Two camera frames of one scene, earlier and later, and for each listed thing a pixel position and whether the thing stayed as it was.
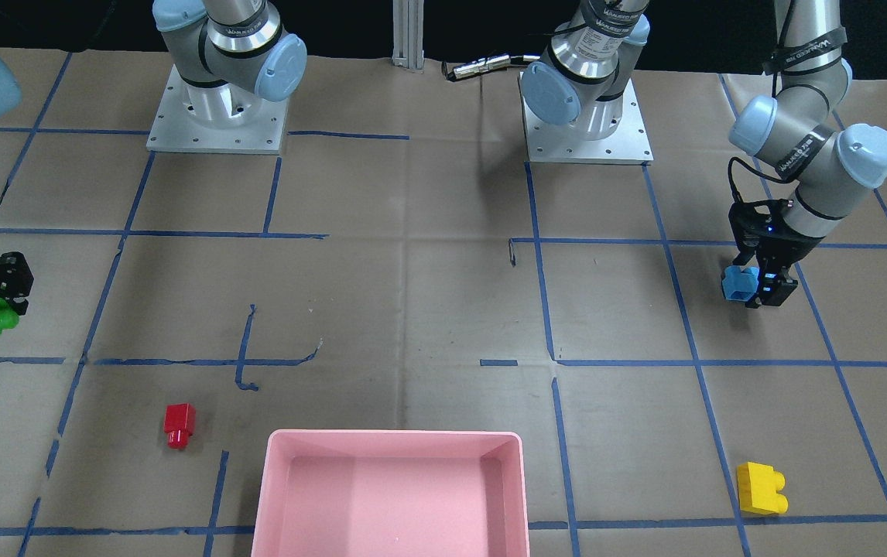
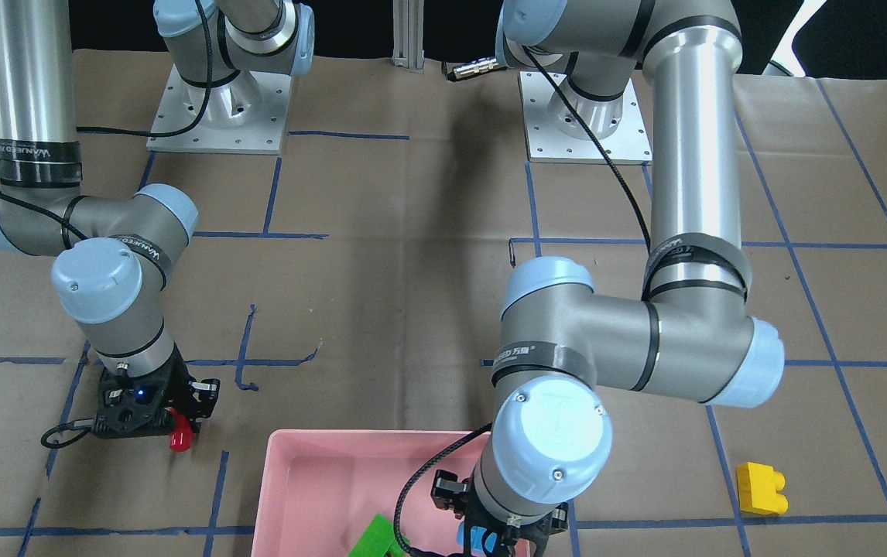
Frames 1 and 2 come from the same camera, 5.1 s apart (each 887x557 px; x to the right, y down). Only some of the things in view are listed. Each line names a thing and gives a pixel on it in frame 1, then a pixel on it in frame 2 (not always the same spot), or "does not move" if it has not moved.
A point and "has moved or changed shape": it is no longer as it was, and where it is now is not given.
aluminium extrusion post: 408,24 does not move
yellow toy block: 758,486 does not move
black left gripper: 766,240 -> 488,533
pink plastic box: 391,493 does not move
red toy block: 179,423 does not move
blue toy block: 740,285 has moved or changed shape
